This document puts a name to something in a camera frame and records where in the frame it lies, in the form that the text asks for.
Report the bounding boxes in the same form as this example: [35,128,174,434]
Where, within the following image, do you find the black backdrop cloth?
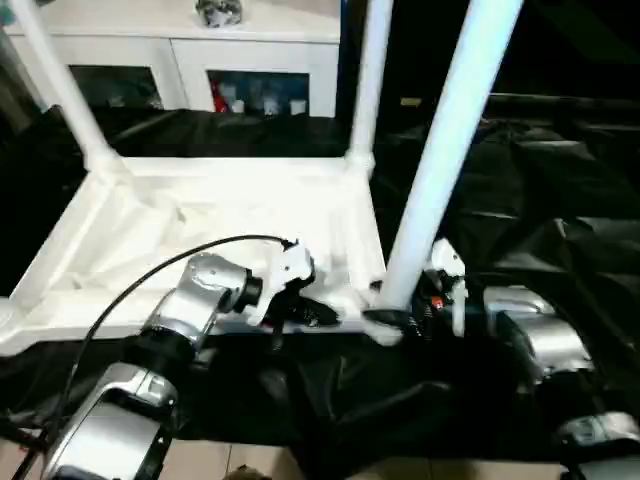
[339,0,640,126]

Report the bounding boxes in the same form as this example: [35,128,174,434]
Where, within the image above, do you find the black work mat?
[0,102,640,466]

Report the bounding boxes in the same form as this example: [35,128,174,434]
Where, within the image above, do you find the grey crumpled bag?
[193,0,245,27]

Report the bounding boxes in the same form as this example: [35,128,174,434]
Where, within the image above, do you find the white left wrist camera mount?
[248,238,317,327]

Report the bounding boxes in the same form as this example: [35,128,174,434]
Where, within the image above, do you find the white plastic table top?
[0,154,407,357]

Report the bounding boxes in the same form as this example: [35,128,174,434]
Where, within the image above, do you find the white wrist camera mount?
[248,238,317,327]
[427,238,470,337]

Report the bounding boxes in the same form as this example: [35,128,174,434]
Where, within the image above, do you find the grey metal rack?
[0,27,49,132]

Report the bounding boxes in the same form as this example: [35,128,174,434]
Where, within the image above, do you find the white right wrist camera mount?
[427,238,470,337]

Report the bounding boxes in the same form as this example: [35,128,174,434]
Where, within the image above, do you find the white glass-door sideboard cabinet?
[0,0,342,119]

